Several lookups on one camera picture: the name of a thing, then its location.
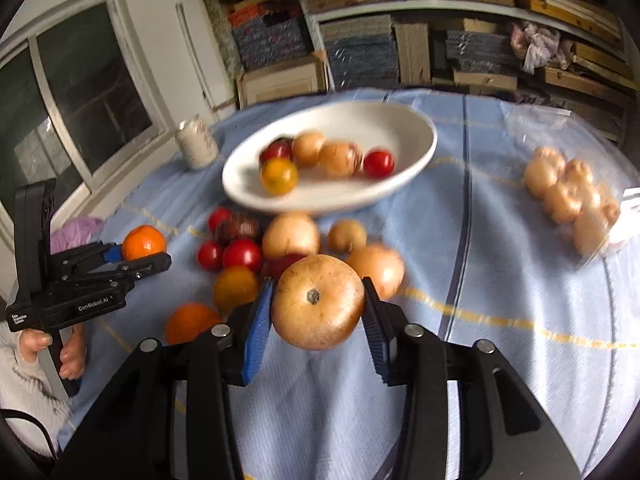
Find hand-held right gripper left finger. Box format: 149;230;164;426
52;276;277;480

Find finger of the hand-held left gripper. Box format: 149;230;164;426
49;241;124;273
60;253;172;288

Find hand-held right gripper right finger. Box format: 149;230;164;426
361;276;583;480

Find orange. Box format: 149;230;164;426
165;302;223;346
121;225;167;262

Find yellow tomato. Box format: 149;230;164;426
260;157;299;196
214;266;260;313

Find red tomato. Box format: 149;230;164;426
207;207;233;233
222;239;263;273
196;241;224;271
362;149;396;179

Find dark red plum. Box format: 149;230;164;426
260;254;306;283
259;140;293;166

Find dark wrinkled passion fruit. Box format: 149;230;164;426
216;214;262;246

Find small pale yellow apple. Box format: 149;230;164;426
327;219;367;254

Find white oval plate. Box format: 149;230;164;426
221;101;438;216

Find person's left forearm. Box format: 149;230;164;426
0;320;73;461

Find person's left hand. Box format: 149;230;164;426
17;324;87;380

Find pink floral cloth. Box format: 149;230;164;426
50;217;106;256

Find white beverage can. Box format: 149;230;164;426
175;115;220;171

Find blue striped tablecloth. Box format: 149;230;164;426
57;87;640;480

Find white framed window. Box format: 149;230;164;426
0;0;168;221

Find long white board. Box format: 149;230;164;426
176;0;221;111

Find cluster of pale eggs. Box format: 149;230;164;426
522;146;623;257

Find green marbled board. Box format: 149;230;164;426
202;0;243;73

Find stack of blue floral boxes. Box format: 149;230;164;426
227;2;311;72

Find clear plastic package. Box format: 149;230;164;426
505;105;640;271

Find stack of dark blue boxes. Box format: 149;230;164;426
320;15;401;92

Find upright beige woven boxes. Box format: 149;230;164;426
394;22;432;86

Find stack of blue and tan boxes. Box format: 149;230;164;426
431;17;521;93

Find white metal shelf rack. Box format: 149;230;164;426
285;0;640;61

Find pink crumpled plastic bag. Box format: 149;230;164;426
510;21;571;73

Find stack of flat gold boxes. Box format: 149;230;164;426
520;40;633;141

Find beige picture frame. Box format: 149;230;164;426
235;52;331;110

